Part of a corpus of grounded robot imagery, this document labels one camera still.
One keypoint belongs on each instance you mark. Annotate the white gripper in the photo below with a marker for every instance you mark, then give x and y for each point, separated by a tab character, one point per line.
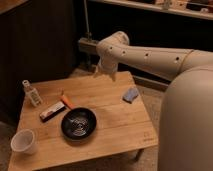
106	66

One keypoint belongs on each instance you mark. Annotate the black and white eraser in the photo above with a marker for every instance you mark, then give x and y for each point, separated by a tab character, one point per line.
52	111

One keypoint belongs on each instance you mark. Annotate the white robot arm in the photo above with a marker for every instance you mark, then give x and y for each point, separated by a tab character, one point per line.
186	119

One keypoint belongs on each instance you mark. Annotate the wooden folding table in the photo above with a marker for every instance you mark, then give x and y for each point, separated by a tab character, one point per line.
121	127

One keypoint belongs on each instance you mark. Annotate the small clear bottle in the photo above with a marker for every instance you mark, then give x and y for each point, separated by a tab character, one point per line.
32	93

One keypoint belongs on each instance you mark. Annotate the white paper cup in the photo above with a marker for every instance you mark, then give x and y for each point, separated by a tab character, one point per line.
24	141

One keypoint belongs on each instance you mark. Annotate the upper wooden shelf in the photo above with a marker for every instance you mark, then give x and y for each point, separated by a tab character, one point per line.
184	8

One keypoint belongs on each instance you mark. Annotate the long metal rail shelf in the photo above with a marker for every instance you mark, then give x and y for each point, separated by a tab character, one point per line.
87	46

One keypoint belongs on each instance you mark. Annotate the black frying pan orange handle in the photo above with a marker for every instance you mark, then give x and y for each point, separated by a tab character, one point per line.
79	123

